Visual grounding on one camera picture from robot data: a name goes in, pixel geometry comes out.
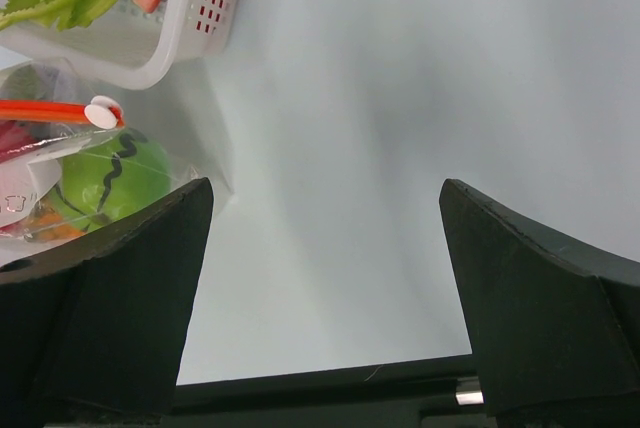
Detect red toy apple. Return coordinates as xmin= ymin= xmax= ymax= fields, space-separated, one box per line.
xmin=1 ymin=121 xmax=62 ymax=237

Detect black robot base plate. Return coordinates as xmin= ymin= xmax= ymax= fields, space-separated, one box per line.
xmin=162 ymin=355 xmax=497 ymax=427

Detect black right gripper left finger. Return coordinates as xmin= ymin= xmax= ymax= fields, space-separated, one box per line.
xmin=1 ymin=178 xmax=214 ymax=427

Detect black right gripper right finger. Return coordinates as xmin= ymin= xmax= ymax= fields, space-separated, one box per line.
xmin=439 ymin=179 xmax=639 ymax=427

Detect green toy melon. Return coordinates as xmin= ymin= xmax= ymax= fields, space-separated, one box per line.
xmin=43 ymin=128 xmax=172 ymax=233

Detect orange toy pineapple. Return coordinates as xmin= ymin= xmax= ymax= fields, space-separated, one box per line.
xmin=21 ymin=203 xmax=83 ymax=242

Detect clear red-zipper zip bag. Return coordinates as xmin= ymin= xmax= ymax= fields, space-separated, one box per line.
xmin=1 ymin=59 xmax=234 ymax=271

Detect white perforated plastic basket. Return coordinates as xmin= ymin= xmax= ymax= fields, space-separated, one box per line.
xmin=1 ymin=0 xmax=238 ymax=90

